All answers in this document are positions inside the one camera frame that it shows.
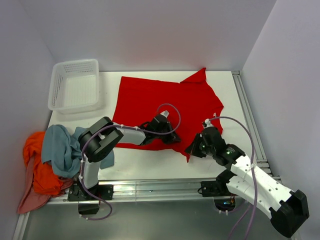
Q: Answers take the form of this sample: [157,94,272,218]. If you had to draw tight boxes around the white plastic perforated basket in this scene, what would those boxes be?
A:
[47,59,100,114]

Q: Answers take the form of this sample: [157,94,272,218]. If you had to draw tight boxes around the red t shirt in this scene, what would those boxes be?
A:
[111,67,225,163]

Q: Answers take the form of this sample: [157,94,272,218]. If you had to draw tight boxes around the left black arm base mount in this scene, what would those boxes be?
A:
[67,182,114,215]

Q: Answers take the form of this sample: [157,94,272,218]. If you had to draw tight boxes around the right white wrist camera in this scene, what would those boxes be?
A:
[202,118,213,129]

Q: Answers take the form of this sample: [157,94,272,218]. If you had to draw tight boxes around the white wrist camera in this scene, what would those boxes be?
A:
[202,118,213,129]
[160,110,170,118]

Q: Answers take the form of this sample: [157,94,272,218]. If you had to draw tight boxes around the aluminium front rail frame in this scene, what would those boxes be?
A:
[13,179,250,240]

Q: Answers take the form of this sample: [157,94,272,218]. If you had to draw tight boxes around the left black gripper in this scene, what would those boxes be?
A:
[154,121,182,145]

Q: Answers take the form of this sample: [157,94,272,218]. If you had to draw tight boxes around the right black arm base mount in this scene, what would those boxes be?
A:
[197,180,236,211]

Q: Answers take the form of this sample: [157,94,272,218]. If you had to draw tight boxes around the orange t shirt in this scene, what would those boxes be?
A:
[23,131,63,196]

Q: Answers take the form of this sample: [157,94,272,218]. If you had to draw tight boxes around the aluminium right side rail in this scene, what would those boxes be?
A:
[231,71,273,177]

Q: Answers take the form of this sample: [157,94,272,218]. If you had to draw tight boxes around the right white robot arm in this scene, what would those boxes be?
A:
[185,126,310,238]

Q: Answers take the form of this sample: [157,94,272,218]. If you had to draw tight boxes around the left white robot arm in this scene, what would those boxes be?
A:
[78,110,181,200]

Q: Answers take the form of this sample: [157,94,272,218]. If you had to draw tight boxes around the blue grey t shirt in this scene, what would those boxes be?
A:
[41,124,115,179]

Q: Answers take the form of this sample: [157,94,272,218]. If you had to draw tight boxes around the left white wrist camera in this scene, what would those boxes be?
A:
[160,110,170,118]

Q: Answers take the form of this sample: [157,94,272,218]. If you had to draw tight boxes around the pink t shirt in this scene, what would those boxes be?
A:
[17,157,73,214]

